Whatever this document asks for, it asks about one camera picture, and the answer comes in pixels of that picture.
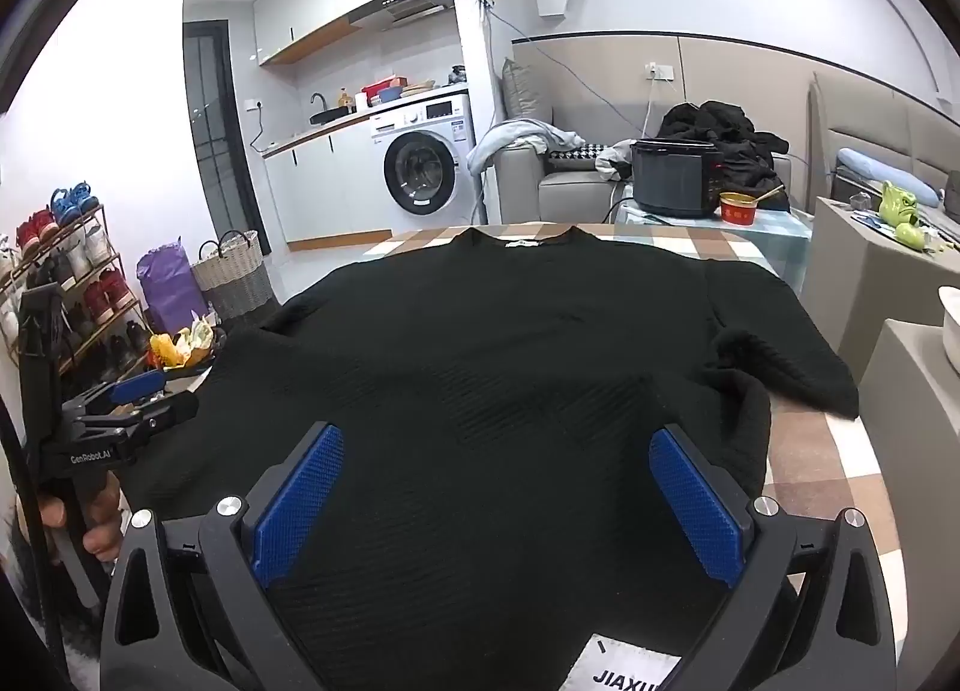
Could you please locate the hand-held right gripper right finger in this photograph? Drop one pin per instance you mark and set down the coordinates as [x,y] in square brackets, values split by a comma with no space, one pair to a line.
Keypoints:
[694,511]

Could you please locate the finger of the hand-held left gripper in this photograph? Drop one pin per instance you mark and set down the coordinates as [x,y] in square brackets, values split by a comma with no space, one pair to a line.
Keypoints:
[139,385]
[154,419]

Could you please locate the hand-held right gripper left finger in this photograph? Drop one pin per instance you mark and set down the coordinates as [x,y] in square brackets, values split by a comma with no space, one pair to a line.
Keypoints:
[300,503]

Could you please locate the black knit sweater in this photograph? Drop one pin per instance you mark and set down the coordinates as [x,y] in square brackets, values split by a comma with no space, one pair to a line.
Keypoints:
[487,361]

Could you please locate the pile of black clothes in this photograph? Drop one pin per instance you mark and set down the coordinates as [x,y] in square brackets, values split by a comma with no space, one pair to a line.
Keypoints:
[720,129]

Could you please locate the person's left hand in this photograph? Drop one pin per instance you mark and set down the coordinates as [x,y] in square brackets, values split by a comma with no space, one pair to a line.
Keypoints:
[101,518]

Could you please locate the yellow crumpled bag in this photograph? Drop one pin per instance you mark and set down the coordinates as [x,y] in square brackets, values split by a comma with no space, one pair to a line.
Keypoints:
[172,347]

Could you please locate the purple bag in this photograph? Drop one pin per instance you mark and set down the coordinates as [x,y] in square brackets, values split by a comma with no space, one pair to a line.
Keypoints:
[169,286]

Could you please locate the plaid blanket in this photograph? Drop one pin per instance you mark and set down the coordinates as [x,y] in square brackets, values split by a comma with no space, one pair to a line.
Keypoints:
[817,451]

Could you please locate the woven basket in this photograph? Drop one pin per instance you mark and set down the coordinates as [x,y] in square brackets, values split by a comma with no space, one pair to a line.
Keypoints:
[232,271]

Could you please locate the grey upholstered chair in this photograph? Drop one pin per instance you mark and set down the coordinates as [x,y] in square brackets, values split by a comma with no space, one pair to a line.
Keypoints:
[915,436]

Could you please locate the dark glass door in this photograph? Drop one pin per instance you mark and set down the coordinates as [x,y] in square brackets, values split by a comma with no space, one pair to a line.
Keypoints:
[217,136]

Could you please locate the kitchen counter with cabinets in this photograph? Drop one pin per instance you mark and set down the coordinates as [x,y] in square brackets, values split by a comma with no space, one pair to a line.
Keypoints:
[322,189]

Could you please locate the grey cabinet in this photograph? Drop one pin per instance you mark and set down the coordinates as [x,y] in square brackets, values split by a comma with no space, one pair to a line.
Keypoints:
[862,286]

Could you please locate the teal plaid tablecloth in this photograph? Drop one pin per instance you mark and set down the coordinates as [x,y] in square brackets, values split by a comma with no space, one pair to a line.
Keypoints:
[780,241]

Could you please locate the red bowl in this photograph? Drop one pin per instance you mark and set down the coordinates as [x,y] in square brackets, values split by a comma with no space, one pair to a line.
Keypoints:
[739,211]

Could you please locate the white bowl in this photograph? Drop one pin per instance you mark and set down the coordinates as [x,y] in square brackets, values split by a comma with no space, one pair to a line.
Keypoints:
[951,323]

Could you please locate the wooden spoon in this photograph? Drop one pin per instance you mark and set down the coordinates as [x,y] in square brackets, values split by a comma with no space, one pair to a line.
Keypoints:
[769,195]

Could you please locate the black cooking appliance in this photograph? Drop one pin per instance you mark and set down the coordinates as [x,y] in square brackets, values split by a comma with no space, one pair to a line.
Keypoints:
[671,177]

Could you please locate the black faucet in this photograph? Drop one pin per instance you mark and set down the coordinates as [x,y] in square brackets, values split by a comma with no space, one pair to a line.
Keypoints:
[319,102]

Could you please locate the grey sofa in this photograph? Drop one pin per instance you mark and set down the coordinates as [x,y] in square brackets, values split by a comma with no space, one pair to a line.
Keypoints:
[570,192]

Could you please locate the green oval toy piece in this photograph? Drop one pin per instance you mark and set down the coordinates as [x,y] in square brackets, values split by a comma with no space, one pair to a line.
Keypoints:
[909,235]

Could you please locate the white washing machine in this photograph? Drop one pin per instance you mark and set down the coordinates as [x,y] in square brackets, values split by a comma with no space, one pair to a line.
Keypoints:
[424,166]

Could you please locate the light grey garment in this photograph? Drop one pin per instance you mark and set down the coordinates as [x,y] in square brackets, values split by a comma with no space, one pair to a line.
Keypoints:
[615,159]

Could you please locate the green monster figure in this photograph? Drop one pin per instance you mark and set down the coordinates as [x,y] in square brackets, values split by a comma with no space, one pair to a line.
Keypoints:
[896,204]

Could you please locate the houndstooth cushion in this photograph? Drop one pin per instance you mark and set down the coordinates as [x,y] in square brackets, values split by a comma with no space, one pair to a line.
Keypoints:
[577,153]

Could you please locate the red box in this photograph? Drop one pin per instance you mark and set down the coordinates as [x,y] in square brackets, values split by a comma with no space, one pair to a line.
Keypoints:
[379,91]

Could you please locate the blue pillow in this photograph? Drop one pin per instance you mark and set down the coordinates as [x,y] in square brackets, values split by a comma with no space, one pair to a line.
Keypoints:
[885,170]

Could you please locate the pale blue cloth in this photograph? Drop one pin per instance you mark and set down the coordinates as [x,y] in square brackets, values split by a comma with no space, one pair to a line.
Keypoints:
[517,136]

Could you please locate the grey bed headboard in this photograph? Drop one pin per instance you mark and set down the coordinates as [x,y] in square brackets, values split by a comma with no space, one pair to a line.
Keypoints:
[862,114]

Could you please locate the grey cushion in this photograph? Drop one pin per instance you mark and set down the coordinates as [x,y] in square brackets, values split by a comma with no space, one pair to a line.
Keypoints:
[525,99]

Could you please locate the range hood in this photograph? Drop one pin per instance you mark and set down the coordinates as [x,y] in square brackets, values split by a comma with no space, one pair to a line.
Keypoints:
[397,5]

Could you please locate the wall socket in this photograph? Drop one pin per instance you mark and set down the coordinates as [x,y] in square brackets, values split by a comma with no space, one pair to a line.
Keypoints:
[660,70]

